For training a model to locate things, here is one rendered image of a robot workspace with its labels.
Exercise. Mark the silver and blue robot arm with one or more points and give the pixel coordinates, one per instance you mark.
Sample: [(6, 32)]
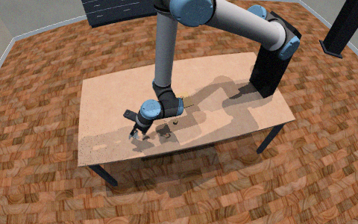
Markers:
[(253, 23)]

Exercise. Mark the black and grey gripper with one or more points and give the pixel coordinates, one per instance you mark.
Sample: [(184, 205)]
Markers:
[(134, 132)]

